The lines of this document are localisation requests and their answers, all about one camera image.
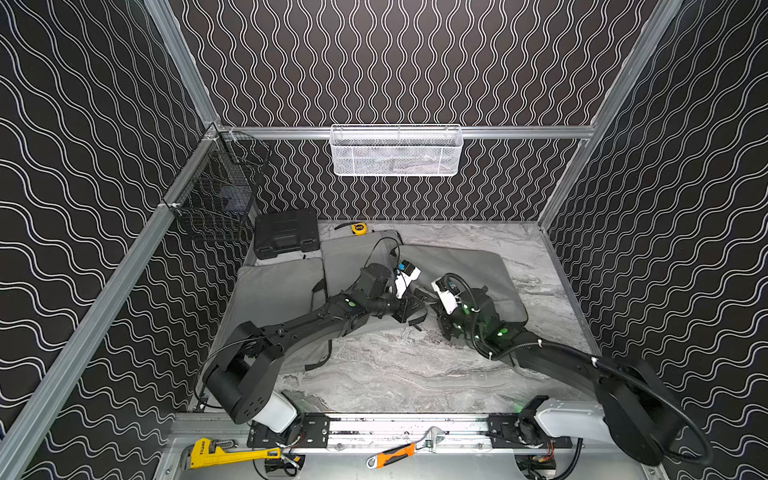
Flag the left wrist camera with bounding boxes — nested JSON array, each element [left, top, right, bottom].
[[394, 260, 421, 299]]

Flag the yellow pipe wrench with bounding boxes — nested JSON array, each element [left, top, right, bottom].
[[180, 437, 300, 470]]

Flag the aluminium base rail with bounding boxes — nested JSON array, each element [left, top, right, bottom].
[[247, 410, 618, 453]]

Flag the orange adjustable wrench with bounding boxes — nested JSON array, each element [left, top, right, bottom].
[[366, 426, 447, 469]]

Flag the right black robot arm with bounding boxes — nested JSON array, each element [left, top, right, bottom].
[[432, 281, 714, 466]]

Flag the black plastic tool case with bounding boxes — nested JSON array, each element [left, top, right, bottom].
[[253, 208, 320, 260]]

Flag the grey zippered laptop bag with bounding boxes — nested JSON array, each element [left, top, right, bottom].
[[400, 245, 528, 324]]

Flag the yellow tape measure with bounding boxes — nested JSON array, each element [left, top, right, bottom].
[[334, 222, 369, 236]]

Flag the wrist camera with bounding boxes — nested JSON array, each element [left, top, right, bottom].
[[431, 279, 459, 315], [394, 260, 421, 299]]

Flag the grey laptop bag middle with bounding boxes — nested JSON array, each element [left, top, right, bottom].
[[320, 230, 400, 341]]

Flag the white wire mesh basket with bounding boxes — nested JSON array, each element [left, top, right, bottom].
[[329, 124, 464, 177]]

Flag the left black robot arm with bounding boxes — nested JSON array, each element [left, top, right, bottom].
[[202, 260, 421, 432]]

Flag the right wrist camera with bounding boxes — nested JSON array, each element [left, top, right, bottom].
[[431, 279, 459, 315]]

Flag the black wire basket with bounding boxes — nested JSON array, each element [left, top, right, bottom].
[[164, 122, 275, 244]]

